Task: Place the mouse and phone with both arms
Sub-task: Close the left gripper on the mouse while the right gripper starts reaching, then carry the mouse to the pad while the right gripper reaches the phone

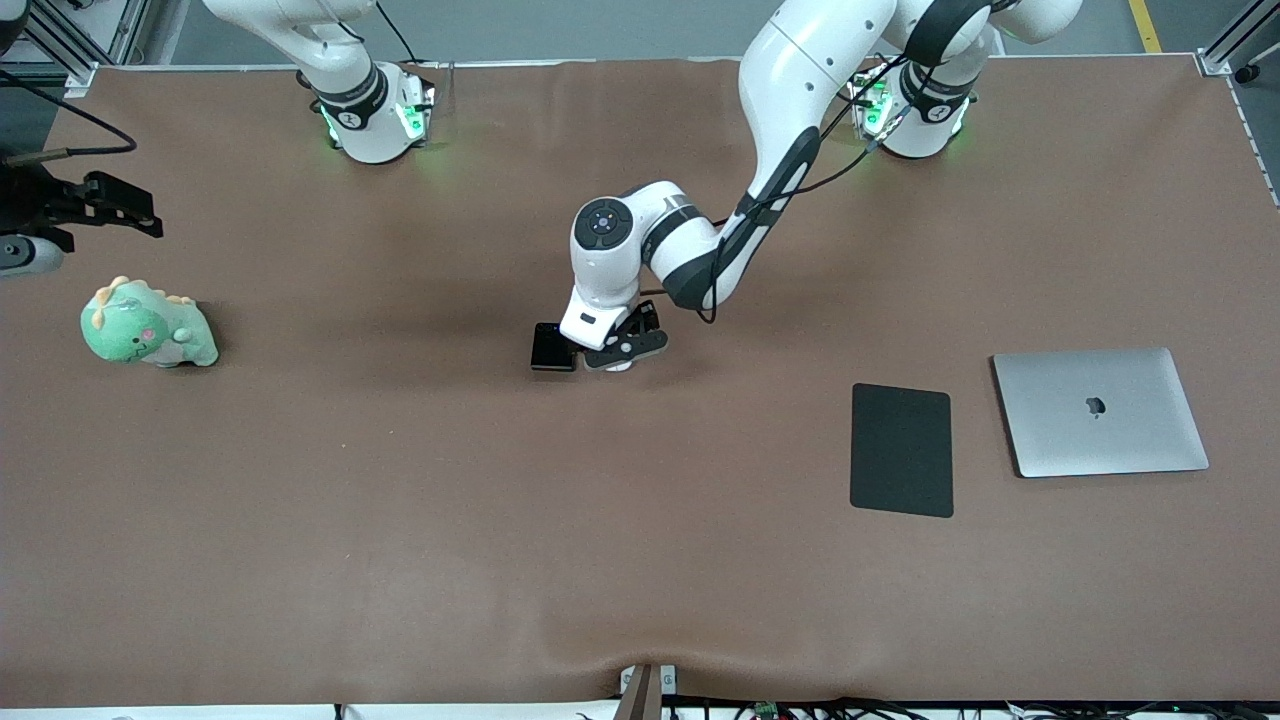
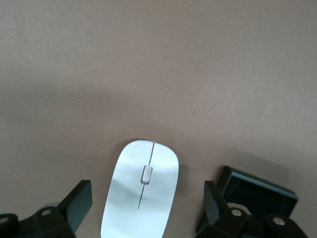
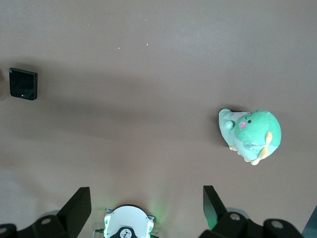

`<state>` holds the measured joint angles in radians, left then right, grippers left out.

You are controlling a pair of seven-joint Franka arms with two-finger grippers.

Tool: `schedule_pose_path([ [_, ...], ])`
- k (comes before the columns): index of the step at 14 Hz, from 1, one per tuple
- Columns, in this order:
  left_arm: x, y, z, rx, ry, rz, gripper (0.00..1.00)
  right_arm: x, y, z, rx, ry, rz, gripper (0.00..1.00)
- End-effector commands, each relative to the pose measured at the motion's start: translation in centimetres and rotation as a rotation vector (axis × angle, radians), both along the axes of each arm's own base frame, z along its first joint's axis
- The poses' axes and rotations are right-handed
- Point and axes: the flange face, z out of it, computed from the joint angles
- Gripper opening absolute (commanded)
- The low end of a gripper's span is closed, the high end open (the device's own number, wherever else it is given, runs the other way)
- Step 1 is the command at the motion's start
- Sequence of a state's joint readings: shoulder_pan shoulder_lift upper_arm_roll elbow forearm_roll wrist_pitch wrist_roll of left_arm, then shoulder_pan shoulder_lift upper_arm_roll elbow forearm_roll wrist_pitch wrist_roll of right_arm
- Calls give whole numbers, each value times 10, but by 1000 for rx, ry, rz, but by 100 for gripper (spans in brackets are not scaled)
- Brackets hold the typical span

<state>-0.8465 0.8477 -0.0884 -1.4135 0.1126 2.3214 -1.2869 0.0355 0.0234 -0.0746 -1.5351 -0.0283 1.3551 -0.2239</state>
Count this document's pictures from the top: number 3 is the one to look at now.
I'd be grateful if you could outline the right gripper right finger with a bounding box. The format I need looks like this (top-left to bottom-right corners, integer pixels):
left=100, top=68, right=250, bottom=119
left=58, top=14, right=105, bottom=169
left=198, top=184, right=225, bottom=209
left=203, top=185, right=302, bottom=238

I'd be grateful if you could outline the black flip phone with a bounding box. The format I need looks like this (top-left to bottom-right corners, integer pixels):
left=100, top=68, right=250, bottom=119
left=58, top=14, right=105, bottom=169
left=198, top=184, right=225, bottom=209
left=8, top=67, right=39, bottom=101

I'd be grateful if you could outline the green dinosaur plush toy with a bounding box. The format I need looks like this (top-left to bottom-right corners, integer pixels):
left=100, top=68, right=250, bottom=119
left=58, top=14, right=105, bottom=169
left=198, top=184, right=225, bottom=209
left=217, top=108, right=282, bottom=166

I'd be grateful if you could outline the brown table cover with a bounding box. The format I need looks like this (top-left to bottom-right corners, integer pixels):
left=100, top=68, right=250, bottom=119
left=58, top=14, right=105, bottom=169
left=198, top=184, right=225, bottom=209
left=0, top=0, right=317, bottom=238

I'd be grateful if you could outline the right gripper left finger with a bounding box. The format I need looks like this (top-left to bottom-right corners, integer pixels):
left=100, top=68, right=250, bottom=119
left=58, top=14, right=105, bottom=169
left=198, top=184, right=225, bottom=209
left=0, top=186, right=92, bottom=238

